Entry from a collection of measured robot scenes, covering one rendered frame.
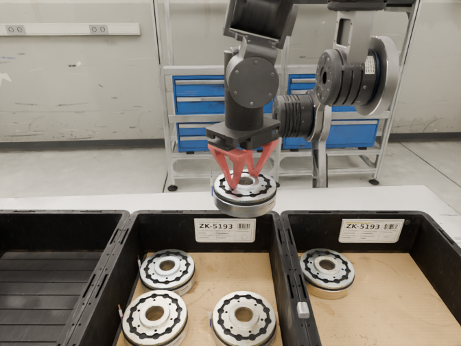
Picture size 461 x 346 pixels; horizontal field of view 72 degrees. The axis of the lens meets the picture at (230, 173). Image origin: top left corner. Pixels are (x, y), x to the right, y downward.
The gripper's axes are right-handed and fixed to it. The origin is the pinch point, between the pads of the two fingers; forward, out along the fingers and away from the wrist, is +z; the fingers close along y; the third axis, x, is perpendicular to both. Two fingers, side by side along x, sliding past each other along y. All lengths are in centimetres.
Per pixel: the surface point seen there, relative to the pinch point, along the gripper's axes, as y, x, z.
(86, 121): 77, 282, 74
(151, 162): 103, 212, 104
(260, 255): 7.2, 1.4, 22.1
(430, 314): 16.8, -28.7, 22.3
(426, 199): 81, -12, 35
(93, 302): -25.3, 4.9, 12.0
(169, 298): -14.3, 3.5, 19.1
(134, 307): -19.5, 6.1, 19.0
